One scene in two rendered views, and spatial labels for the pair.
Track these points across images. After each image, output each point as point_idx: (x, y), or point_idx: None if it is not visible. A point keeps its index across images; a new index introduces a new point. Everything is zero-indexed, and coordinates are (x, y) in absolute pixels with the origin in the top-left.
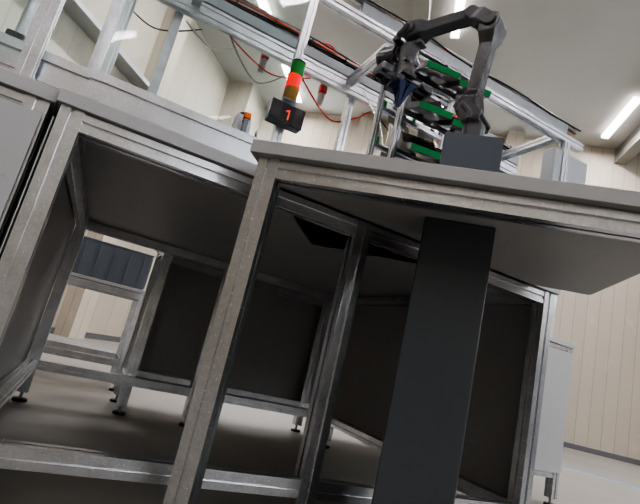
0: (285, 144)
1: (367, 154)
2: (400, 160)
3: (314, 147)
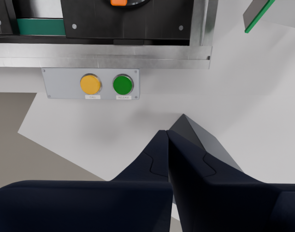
0: (38, 143)
1: (84, 168)
2: (100, 176)
3: (56, 153)
